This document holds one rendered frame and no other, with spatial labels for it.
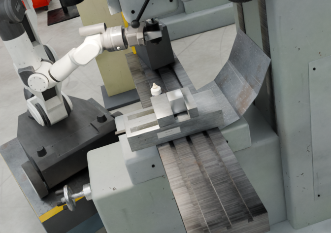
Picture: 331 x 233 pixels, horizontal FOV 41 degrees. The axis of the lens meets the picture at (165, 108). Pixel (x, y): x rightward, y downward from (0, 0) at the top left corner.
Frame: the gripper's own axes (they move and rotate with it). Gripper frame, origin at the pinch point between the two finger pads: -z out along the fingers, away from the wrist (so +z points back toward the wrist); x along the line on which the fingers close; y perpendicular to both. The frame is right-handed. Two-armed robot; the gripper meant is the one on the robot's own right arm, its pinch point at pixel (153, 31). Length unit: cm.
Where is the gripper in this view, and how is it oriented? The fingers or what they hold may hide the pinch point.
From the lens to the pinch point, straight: 160.9
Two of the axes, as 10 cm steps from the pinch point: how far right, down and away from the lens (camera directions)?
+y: 2.1, 8.0, 5.6
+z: -9.8, 1.6, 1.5
